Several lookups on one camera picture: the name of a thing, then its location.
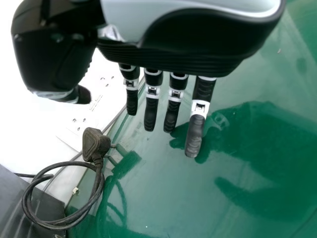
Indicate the small white clip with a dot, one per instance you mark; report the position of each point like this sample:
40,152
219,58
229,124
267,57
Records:
75,191

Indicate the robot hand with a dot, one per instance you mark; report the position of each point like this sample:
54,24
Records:
188,42

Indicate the white socket strip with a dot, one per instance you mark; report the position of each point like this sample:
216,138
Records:
81,116

